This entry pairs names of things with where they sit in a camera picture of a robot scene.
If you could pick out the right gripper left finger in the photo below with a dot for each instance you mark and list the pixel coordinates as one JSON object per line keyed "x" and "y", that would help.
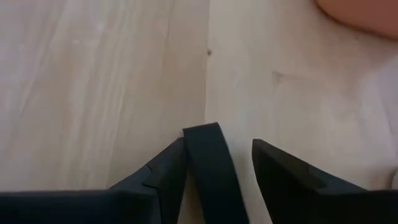
{"x": 171, "y": 180}

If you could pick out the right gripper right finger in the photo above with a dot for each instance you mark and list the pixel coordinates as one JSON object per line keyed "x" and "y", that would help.
{"x": 280, "y": 183}

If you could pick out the orange plastic basket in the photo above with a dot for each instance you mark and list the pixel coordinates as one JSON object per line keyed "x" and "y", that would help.
{"x": 367, "y": 15}

